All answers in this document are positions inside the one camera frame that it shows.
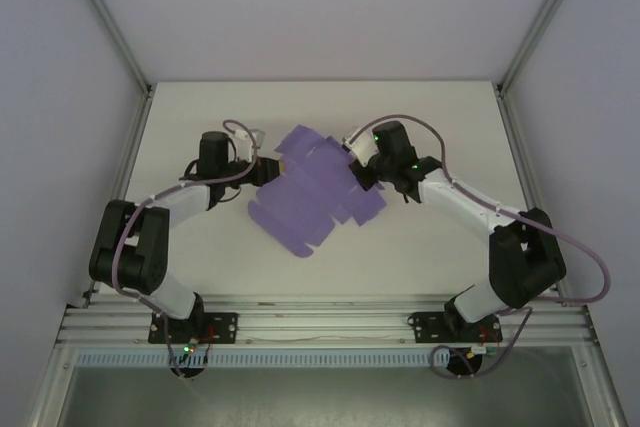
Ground purple paper box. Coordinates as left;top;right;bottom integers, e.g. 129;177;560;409
247;124;387;259

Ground grey metal sheet panel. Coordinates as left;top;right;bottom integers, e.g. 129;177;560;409
54;346;609;427

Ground aluminium table side rail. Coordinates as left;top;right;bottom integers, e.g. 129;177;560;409
494;86;571;306
79;86;156;308

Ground aluminium mounting rail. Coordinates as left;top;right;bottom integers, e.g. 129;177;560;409
55;296;600;347

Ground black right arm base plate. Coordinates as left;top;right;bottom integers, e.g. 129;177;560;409
408;312;503;344

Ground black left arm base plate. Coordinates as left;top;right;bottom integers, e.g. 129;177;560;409
148;312;239;344

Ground aluminium frame post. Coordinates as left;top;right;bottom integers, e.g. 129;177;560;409
497;0;596;96
62;0;154;96

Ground grey slotted cable duct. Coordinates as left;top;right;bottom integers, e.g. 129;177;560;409
74;350;454;369

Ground aluminium frame leg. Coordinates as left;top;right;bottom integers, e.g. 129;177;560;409
27;344;76;427
572;344;629;427

